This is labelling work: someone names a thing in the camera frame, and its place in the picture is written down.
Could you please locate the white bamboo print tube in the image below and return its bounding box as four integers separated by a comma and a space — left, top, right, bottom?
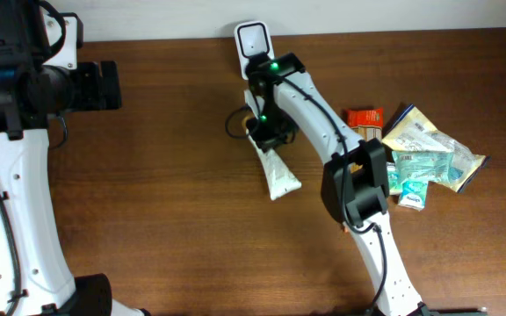
248, 136, 302, 201

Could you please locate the orange spaghetti packet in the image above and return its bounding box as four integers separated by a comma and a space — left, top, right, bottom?
339, 107, 386, 233

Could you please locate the cream blue snack bag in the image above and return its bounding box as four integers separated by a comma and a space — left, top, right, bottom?
382, 104, 490, 193

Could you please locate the teal wet wipes pack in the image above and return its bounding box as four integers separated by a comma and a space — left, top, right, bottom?
392, 151, 453, 183

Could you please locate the teal Kleenex tissue pack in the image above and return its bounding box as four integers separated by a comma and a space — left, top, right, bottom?
398, 180, 429, 211

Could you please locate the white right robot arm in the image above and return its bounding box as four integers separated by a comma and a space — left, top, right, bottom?
244, 53, 430, 315

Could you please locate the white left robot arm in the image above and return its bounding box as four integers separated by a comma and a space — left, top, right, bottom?
0, 0, 136, 315

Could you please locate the white barcode scanner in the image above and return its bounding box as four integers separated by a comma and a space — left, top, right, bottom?
234, 20, 275, 80

